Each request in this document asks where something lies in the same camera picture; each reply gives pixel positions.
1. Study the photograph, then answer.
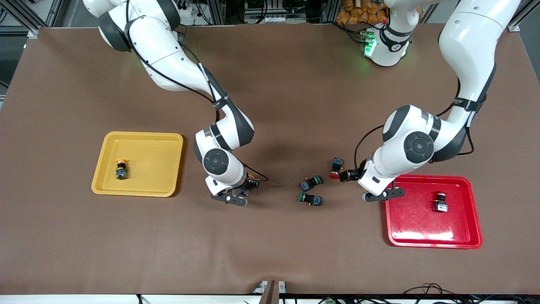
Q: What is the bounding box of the black cable bundle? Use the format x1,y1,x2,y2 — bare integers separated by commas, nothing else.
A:
403,282,540,304

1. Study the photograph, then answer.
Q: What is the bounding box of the aluminium frame upright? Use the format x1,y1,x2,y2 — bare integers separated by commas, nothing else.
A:
206,0,228,25

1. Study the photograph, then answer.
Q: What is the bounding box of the short aluminium post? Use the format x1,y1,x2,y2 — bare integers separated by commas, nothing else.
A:
253,280,287,304

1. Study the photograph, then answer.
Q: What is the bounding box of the brown table mat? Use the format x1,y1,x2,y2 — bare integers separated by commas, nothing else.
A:
0,23,540,295

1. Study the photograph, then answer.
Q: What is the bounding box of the aluminium frame profile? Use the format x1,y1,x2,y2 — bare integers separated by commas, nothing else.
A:
506,0,540,33
0,0,57,39

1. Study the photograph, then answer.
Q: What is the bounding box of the yellow plastic tray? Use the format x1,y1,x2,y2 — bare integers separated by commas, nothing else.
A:
91,131,184,198

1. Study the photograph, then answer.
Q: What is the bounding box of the orange packets pile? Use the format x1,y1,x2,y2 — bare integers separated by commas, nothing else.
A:
336,0,389,24

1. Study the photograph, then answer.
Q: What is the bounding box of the red plastic tray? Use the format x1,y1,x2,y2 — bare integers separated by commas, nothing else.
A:
383,174,483,250

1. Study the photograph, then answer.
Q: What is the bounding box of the green push button switch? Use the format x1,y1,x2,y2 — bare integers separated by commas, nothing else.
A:
300,175,322,193
298,192,322,206

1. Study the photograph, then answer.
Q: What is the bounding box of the white power strip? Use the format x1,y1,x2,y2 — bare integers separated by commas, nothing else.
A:
246,15,307,24

